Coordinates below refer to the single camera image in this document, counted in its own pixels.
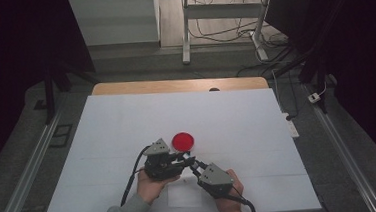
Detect person's left hand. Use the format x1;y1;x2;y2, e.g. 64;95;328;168
135;166;184;207

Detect round red ink pad dish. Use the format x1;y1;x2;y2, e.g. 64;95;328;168
170;131;196;154

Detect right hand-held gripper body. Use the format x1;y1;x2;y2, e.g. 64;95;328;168
195;160;237;201

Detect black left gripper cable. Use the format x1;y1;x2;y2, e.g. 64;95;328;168
116;144;156;207

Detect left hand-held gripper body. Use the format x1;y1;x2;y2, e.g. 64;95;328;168
141;136;189;183

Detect person's right hand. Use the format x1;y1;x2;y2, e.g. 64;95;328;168
213;167;247;212

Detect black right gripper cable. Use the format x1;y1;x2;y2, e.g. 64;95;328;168
227;183;259;212

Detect white cabinet panel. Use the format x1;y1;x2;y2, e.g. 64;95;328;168
67;0;162;49

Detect aluminium floor rail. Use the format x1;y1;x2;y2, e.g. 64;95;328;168
302;78;376;212
0;93;76;212

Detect white paper sheet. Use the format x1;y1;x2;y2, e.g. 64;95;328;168
164;166;205;211

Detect white power strip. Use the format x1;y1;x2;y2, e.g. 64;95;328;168
282;110;300;139

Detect small white plug adapter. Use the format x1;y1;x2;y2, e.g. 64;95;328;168
306;92;322;105

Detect black metal stand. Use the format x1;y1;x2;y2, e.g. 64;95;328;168
268;0;336;118
40;56;103;126

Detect white metal desk frame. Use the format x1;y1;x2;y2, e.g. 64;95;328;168
178;0;278;67

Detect black cable tangle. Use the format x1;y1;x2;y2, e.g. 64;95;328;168
187;0;293;82

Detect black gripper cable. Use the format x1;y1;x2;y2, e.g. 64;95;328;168
227;183;259;212
116;144;156;207

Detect white table cover sheet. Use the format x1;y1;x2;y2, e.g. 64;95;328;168
33;79;322;212

